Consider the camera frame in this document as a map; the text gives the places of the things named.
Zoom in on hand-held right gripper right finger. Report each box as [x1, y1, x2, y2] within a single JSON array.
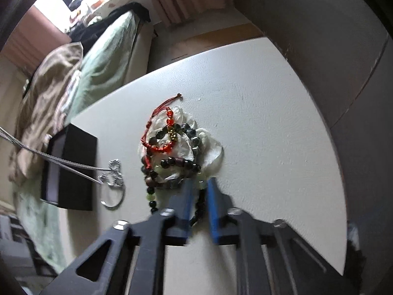
[[206, 178, 360, 295]]

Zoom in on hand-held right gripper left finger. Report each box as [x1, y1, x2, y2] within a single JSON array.
[[40, 180, 197, 295]]

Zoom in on green and dark bead bracelet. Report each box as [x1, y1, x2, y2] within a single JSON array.
[[147, 170, 209, 227]]

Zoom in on brown bead bracelet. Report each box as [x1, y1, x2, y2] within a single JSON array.
[[140, 157, 185, 191]]

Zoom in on red string bracelet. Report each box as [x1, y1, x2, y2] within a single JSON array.
[[140, 93, 184, 173]]

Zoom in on dark grey bead bracelet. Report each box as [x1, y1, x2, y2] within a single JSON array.
[[150, 122, 203, 173]]

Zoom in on silver chain necklace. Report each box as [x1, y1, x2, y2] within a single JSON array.
[[0, 125, 126, 210]]

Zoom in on black jewelry box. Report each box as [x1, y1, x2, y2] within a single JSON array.
[[40, 123, 98, 212]]

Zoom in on bed with beige blanket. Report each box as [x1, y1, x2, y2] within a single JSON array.
[[12, 10, 154, 271]]

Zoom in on beige blanket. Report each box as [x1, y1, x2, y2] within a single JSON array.
[[9, 41, 85, 185]]

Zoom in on black clothing pile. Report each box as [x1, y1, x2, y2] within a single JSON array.
[[66, 2, 151, 42]]

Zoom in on windowsill printed cloth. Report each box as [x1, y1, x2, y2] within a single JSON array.
[[89, 0, 145, 14]]

